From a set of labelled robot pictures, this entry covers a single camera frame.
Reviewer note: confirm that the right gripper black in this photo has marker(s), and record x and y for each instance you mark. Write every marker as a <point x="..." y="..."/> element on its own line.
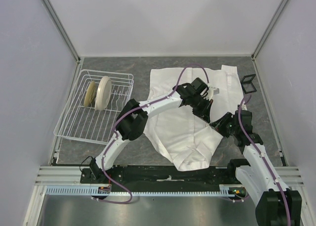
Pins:
<point x="218" y="124"/>

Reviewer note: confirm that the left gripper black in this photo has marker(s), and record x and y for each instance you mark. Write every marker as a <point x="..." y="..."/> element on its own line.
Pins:
<point x="204" y="113"/>

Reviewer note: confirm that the white shirt garment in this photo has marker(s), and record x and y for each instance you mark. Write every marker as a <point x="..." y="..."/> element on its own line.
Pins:
<point x="184" y="139"/>

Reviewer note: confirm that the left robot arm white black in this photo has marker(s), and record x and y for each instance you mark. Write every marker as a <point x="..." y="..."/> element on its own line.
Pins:
<point x="132" y="120"/>

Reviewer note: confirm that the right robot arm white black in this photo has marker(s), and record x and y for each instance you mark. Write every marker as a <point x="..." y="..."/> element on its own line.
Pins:
<point x="275" y="203"/>

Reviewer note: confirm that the black square open case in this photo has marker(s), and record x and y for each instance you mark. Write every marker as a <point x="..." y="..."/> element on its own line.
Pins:
<point x="247" y="84"/>

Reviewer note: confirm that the cream plate large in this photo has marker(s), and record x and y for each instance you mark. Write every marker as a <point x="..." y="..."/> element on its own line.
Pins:
<point x="103" y="93"/>

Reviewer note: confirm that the beige plate small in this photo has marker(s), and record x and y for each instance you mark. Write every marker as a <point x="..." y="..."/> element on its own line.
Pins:
<point x="90" y="94"/>

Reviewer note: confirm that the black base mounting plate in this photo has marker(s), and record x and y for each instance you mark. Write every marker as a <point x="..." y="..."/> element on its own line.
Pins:
<point x="134" y="173"/>

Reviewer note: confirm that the light blue cable duct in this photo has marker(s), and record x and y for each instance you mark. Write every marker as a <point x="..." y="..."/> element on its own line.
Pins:
<point x="97" y="191"/>

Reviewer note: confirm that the white wire dish rack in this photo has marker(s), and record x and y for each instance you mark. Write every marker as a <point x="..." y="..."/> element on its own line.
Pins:
<point x="87" y="124"/>

